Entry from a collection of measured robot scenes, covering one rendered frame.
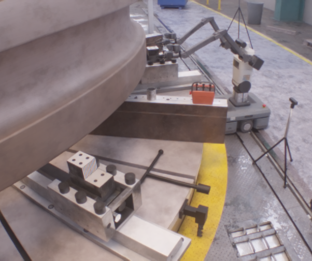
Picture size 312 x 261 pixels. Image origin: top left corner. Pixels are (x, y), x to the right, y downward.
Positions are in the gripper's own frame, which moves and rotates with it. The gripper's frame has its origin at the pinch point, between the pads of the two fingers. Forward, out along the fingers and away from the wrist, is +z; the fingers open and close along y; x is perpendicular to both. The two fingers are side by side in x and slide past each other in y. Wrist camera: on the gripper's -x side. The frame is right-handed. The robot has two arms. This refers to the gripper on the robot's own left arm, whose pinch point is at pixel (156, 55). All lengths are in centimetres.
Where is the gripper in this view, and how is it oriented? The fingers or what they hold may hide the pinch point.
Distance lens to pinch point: 266.4
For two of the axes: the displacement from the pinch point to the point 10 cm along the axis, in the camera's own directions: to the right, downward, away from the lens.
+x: 0.4, 8.5, 5.3
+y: -0.6, 5.3, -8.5
